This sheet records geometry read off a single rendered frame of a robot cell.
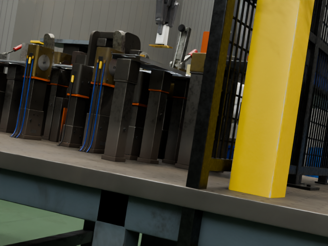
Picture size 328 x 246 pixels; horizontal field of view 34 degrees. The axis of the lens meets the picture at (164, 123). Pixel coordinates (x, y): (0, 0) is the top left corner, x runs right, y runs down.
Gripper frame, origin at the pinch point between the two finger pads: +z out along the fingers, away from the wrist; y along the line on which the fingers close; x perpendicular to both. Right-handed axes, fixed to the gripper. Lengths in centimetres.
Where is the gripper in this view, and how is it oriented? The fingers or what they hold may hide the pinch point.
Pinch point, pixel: (162, 35)
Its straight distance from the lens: 193.6
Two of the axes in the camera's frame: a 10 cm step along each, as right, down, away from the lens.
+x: 8.4, 1.2, -5.3
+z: -1.5, 9.9, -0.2
